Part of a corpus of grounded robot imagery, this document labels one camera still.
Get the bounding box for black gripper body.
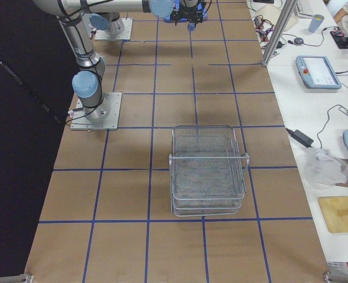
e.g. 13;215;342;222
173;0;205;24

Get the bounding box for red emergency stop button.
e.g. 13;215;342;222
188;22;196;32

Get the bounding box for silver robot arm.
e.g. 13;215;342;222
89;12;125;35
34;1;207;121

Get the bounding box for blue plastic tray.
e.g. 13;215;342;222
164;9;208;24

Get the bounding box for beige plastic tray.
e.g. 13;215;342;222
257;4;298;31

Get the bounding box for blue cup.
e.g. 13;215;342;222
308;14;324;33

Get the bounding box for black power adapter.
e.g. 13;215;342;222
286;129;314;148

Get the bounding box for clear plastic bag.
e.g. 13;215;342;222
304;148;348;189

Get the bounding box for wooden cutting board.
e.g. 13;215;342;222
318;196;348;233

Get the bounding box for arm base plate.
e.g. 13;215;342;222
94;18;133;41
70;93;123;130

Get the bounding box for aluminium frame post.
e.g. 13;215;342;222
261;0;297;67

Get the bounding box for silver wire mesh shelf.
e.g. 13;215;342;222
169;126;249;217

